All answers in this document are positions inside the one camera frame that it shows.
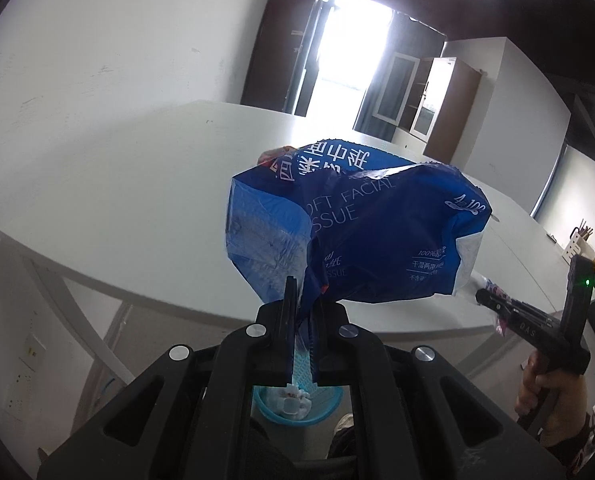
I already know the blue plastic waste basket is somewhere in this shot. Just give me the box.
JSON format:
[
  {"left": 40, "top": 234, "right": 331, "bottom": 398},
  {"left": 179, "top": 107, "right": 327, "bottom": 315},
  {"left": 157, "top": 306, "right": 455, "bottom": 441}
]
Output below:
[{"left": 253, "top": 328, "right": 344, "bottom": 427}]

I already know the right hand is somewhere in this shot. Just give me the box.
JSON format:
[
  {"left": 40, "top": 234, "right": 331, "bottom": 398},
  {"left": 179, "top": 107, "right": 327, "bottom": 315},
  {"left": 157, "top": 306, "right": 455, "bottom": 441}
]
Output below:
[{"left": 514, "top": 351, "right": 587, "bottom": 448}]

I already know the white table leg frame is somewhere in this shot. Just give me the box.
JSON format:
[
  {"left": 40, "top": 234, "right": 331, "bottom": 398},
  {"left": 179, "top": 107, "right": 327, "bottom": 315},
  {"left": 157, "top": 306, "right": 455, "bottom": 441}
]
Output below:
[{"left": 16, "top": 253, "right": 140, "bottom": 386}]

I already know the brown wooden cabinet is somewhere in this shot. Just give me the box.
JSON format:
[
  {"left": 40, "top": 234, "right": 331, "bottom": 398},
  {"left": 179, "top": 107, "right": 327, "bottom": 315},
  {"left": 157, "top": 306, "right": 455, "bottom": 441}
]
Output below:
[{"left": 392, "top": 58, "right": 482, "bottom": 164}]

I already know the red blue small wrapper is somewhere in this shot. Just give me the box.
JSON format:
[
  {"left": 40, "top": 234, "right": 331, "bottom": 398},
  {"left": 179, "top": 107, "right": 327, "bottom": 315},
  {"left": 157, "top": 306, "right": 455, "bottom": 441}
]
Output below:
[{"left": 476, "top": 278, "right": 510, "bottom": 337}]

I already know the wall socket panel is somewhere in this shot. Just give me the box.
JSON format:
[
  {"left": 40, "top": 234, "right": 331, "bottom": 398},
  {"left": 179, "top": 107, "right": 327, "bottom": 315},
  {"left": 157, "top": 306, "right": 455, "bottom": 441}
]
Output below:
[{"left": 4, "top": 333, "right": 46, "bottom": 422}]

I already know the red snack bag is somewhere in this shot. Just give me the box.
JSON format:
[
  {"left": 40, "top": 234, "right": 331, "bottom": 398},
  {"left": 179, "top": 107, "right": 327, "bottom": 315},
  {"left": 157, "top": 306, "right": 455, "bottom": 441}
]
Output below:
[{"left": 258, "top": 145, "right": 296, "bottom": 167}]

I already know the white sneaker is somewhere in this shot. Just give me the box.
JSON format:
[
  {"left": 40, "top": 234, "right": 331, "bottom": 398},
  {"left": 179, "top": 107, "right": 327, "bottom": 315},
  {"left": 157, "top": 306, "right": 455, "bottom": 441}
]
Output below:
[{"left": 333, "top": 413, "right": 354, "bottom": 438}]

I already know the crumpled white tissue trash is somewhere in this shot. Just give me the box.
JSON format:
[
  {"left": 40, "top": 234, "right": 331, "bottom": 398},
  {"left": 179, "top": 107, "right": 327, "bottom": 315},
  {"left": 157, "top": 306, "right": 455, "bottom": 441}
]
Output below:
[{"left": 266, "top": 384, "right": 311, "bottom": 420}]

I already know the wooden desk organizer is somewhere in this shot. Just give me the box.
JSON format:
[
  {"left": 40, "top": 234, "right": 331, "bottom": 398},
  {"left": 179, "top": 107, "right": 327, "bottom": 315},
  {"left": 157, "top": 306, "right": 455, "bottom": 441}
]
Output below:
[{"left": 562, "top": 220, "right": 595, "bottom": 266}]

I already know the blue tissue pack wrapper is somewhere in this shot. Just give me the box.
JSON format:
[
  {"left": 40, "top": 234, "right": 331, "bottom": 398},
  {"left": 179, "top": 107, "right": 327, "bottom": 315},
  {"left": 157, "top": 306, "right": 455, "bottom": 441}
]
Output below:
[{"left": 225, "top": 139, "right": 491, "bottom": 321}]

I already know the dark curtain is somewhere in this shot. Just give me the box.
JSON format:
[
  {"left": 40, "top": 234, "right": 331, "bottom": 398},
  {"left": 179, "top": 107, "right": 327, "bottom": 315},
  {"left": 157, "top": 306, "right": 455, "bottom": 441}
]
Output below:
[{"left": 240, "top": 0, "right": 316, "bottom": 112}]

